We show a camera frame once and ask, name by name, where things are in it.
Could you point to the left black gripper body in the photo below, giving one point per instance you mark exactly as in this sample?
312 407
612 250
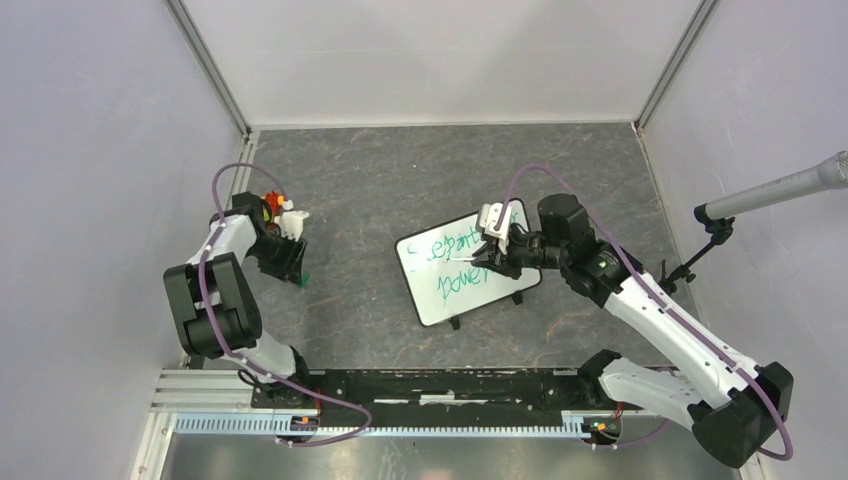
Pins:
275 254

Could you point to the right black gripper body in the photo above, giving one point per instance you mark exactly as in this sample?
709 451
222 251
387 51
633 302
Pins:
524 250

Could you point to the small whiteboard with stand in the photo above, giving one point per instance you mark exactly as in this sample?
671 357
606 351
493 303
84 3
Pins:
441 291

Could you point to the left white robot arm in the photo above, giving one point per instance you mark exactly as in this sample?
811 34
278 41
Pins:
214 310

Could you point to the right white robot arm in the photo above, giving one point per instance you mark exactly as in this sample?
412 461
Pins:
730 403

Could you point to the black microphone stand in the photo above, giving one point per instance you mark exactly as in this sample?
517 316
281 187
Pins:
720 230

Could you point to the grey microphone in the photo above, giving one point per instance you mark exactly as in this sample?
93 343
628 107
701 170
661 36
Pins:
831 174

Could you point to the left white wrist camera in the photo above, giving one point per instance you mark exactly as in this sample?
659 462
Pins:
291 222

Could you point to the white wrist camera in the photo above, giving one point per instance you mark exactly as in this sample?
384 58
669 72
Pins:
493 225
291 222

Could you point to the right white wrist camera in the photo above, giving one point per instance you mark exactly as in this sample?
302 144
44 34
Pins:
493 225

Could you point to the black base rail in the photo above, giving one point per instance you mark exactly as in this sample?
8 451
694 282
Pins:
440 398

